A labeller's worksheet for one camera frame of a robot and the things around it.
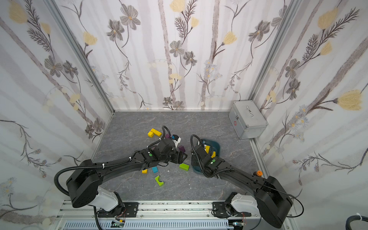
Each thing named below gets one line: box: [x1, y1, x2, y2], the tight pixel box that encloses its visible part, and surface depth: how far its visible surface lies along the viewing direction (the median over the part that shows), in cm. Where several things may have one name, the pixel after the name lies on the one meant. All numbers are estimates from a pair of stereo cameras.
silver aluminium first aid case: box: [228, 99, 269, 140], surface depth 100 cm
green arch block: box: [154, 175, 164, 186], surface depth 84 cm
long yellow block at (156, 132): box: [150, 127, 163, 137], surface depth 107 cm
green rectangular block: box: [179, 162, 191, 172], surface depth 89 cm
